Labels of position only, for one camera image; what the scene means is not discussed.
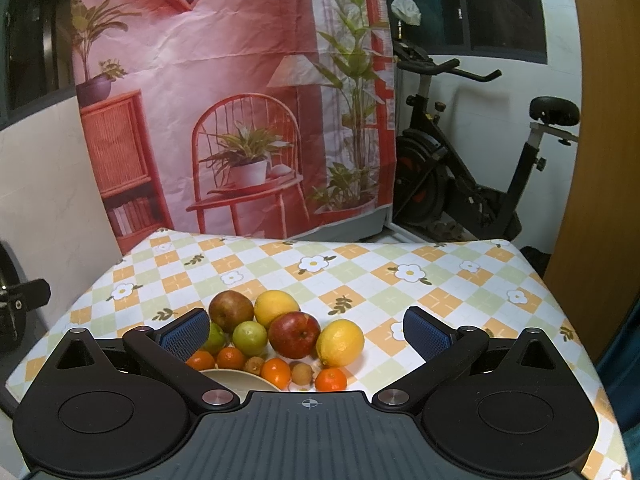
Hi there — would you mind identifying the black exercise bike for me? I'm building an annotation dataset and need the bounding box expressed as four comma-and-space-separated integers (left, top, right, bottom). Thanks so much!
392, 34, 580, 242

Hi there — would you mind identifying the brownish red apple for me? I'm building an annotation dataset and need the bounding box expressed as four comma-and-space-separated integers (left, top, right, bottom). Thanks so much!
208, 290, 254, 334

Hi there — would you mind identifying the pink printed backdrop cloth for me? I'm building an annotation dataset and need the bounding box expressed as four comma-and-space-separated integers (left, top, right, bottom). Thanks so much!
72, 0, 396, 252

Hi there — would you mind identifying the brown longan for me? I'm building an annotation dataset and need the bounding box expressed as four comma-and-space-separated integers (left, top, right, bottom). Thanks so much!
243, 356, 265, 376
291, 362, 314, 387

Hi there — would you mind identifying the small tangerine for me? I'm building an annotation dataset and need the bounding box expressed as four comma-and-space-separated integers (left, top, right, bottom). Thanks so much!
186, 350, 216, 370
215, 347, 246, 370
314, 367, 347, 392
260, 358, 291, 390

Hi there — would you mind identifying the wooden door panel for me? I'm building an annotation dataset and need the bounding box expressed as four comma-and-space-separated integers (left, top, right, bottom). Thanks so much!
544, 0, 639, 361

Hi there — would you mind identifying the beige bowl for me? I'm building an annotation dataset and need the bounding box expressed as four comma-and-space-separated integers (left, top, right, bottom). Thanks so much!
202, 368, 279, 402

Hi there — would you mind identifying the brown longan left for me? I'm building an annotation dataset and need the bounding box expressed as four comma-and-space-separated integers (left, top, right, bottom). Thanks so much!
243, 356, 265, 376

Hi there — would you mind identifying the checkered floral tablecloth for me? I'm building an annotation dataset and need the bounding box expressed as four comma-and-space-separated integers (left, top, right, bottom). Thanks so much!
6, 229, 630, 479

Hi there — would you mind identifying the dark window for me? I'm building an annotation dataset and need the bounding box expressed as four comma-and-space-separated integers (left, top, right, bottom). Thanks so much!
388, 0, 548, 64

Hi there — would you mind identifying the green lime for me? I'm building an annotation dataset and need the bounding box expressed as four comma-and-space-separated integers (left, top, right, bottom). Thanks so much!
232, 321, 268, 356
202, 322, 228, 356

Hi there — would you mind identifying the brown longan right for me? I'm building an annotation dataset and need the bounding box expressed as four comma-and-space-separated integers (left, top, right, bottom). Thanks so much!
291, 362, 314, 387

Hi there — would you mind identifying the yellow lemon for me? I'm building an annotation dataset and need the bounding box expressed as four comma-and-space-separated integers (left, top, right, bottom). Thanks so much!
316, 320, 364, 367

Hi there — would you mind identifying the yellow orange back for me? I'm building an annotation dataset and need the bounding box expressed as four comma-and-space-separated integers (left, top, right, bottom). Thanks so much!
254, 290, 299, 328

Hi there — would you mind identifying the small tangerine centre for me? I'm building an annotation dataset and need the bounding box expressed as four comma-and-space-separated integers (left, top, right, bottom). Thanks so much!
260, 358, 291, 390

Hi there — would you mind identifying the green lime centre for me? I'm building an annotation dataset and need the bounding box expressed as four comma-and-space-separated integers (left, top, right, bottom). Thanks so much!
232, 321, 268, 356

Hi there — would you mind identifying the white cloth on bike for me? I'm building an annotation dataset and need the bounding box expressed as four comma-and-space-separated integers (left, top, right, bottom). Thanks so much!
390, 0, 422, 26

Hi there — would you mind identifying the small tangerine left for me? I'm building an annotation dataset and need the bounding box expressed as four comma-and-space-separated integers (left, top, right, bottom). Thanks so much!
186, 350, 216, 370

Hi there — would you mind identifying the small tangerine right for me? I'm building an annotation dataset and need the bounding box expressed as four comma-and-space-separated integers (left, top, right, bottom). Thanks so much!
314, 367, 347, 392

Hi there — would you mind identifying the green lime left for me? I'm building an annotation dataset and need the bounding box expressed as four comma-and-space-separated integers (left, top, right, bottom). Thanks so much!
202, 322, 228, 356

